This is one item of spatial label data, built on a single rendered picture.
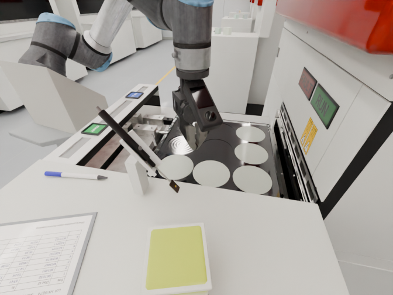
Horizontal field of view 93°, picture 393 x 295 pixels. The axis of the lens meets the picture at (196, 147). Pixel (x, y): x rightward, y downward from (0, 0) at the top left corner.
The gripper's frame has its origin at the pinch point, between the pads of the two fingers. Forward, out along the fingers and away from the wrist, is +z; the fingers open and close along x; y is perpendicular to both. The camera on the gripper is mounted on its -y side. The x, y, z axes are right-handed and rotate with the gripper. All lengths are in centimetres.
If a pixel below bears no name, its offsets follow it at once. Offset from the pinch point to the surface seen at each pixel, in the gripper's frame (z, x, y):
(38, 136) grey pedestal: 13, 51, 49
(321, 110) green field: -13.7, -21.2, -15.1
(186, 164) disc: 5.3, 2.9, 0.2
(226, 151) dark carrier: 5.5, -10.5, 0.6
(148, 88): -0.6, 2.8, 46.4
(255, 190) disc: 5.4, -9.2, -15.3
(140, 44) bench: 79, -92, 642
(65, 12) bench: -12, 68, 476
